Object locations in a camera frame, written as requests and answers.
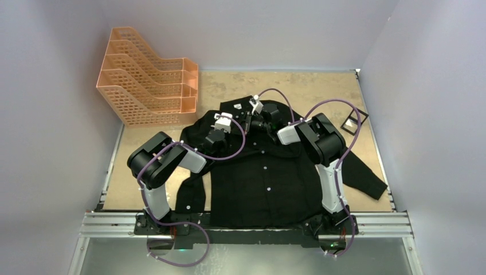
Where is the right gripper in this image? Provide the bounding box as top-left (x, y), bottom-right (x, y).
top-left (232, 111), bottom-right (271, 137)

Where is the black button-up shirt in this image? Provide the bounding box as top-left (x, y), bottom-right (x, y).
top-left (175, 96), bottom-right (387, 228)

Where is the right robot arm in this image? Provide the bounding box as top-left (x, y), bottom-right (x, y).
top-left (242, 102), bottom-right (350, 233)

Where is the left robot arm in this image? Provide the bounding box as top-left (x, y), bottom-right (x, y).
top-left (127, 129), bottom-right (246, 234)

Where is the orange plastic file organizer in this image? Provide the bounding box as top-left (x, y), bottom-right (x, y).
top-left (96, 27), bottom-right (199, 128)

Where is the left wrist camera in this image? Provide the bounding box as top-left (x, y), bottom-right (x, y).
top-left (214, 112), bottom-right (233, 133)

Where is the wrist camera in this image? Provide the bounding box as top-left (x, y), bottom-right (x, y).
top-left (249, 95), bottom-right (264, 115)
top-left (214, 112), bottom-right (233, 133)

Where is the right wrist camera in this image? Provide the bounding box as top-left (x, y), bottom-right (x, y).
top-left (249, 95), bottom-right (264, 115)

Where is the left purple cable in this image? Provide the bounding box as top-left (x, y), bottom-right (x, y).
top-left (136, 113), bottom-right (246, 268)

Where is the purple cable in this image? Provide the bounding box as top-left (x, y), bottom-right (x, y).
top-left (136, 113), bottom-right (246, 268)
top-left (254, 88), bottom-right (362, 259)

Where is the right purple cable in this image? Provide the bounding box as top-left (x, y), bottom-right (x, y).
top-left (254, 88), bottom-right (362, 259)

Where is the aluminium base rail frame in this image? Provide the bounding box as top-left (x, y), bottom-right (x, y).
top-left (69, 211), bottom-right (423, 274)

